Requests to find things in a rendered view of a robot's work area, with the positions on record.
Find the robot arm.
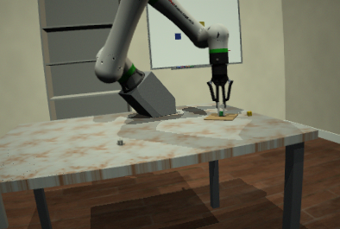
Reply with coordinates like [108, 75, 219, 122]
[95, 0, 229, 92]

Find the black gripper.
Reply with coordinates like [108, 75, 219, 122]
[207, 64, 233, 116]

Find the tan square mat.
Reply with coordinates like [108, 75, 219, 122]
[204, 113, 238, 121]

